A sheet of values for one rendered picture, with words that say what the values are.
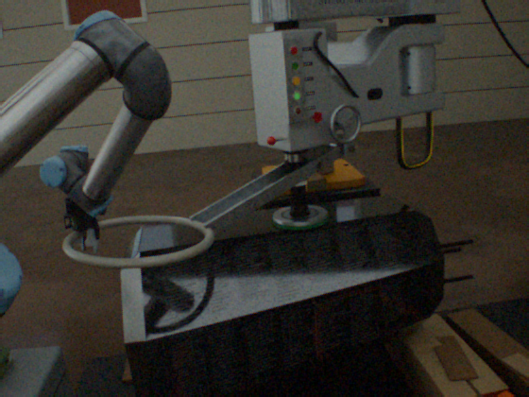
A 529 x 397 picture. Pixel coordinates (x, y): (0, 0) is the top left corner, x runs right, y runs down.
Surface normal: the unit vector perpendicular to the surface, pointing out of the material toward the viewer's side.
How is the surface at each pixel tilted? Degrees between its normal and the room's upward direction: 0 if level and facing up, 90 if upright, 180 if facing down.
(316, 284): 45
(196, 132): 90
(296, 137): 90
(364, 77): 90
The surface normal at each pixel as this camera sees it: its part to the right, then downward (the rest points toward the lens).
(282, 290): 0.07, -0.49
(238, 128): 0.07, 0.29
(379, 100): 0.55, 0.20
